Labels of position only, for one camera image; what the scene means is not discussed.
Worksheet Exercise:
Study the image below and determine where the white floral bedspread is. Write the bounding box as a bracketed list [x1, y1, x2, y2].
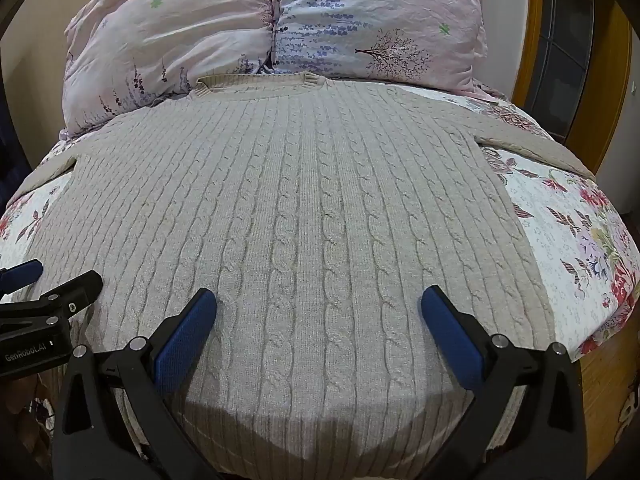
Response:
[0, 79, 640, 480]

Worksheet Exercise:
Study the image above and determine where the pink floral pillow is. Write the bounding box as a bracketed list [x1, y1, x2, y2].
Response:
[59, 0, 277, 141]

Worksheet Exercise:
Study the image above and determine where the wooden door frame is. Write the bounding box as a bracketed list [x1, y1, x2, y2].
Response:
[509, 0, 637, 183]

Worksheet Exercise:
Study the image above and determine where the pink tree print pillow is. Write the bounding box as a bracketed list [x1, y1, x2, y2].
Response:
[267, 0, 501, 103]

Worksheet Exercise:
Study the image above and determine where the dark glass door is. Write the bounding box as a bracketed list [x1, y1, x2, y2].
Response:
[536, 0, 610, 147]

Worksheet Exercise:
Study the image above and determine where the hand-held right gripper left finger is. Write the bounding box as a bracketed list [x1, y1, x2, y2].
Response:
[52, 287, 221, 480]

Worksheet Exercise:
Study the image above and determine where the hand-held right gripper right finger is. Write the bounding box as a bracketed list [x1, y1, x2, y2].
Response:
[421, 285, 589, 480]

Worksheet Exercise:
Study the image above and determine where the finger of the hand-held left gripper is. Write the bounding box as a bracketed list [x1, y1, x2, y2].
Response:
[0, 259, 44, 297]
[0, 270, 104, 332]

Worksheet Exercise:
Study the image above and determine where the beige cable knit sweater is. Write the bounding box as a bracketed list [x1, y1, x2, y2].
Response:
[15, 72, 597, 467]

